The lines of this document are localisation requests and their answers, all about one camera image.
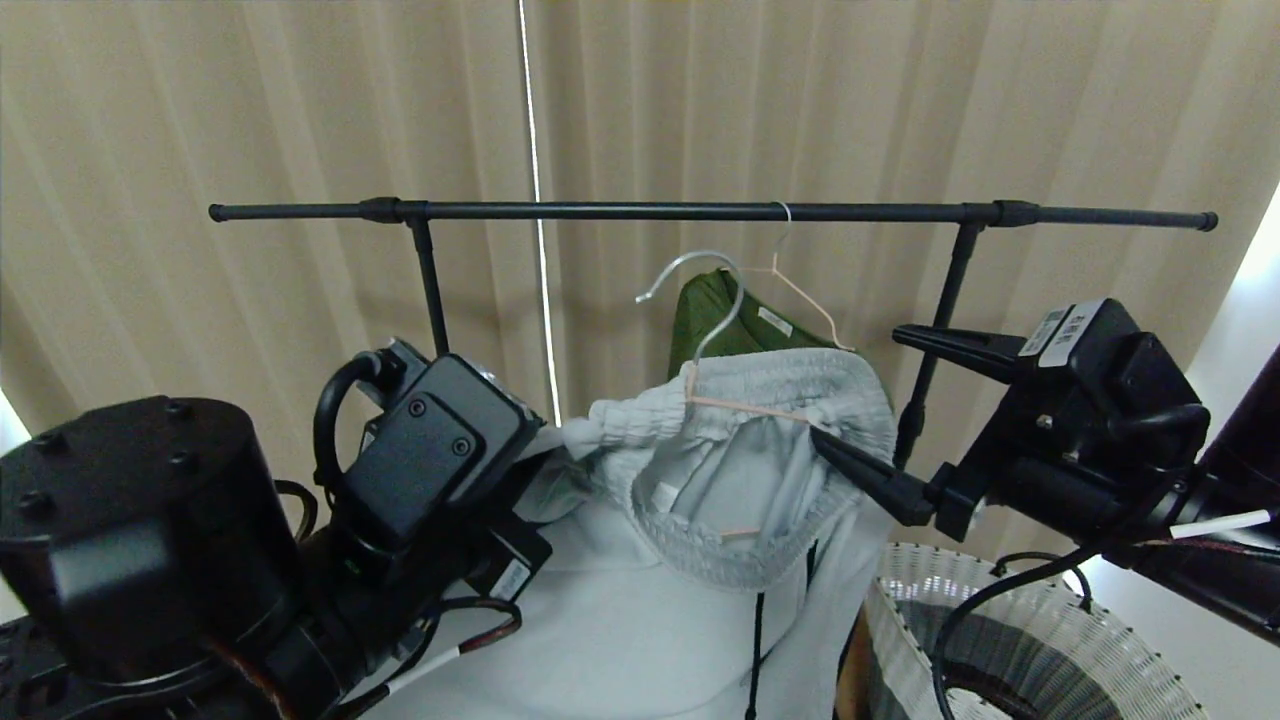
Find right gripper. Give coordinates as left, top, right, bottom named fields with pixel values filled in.
left=809, top=322, right=1193, bottom=561

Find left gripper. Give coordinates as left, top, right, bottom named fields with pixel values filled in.
left=463, top=518, right=553, bottom=603

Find pale grey shorts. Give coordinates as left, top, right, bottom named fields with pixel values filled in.
left=365, top=347, right=901, bottom=720

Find pink clothes hanger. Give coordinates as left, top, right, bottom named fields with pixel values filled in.
left=634, top=249, right=851, bottom=543
left=744, top=202, right=857, bottom=354

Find green long-sleeved shirt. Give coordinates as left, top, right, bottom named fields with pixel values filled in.
left=667, top=267, right=893, bottom=406

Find white laundry basket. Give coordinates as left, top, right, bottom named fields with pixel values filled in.
left=864, top=542, right=1208, bottom=720

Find black clothes rack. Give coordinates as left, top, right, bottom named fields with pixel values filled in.
left=207, top=196, right=1220, bottom=473

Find beige curtain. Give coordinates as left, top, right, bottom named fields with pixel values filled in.
left=0, top=0, right=1280, bottom=626

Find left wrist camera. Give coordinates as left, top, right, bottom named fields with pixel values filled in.
left=333, top=338, right=548, bottom=548

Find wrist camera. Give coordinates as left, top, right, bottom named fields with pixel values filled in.
left=333, top=338, right=548, bottom=548
left=1010, top=297, right=1214, bottom=471

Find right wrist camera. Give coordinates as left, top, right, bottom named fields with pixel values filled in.
left=1010, top=297, right=1214, bottom=471

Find black cable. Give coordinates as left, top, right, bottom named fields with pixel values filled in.
left=312, top=350, right=389, bottom=493
left=932, top=540, right=1136, bottom=720

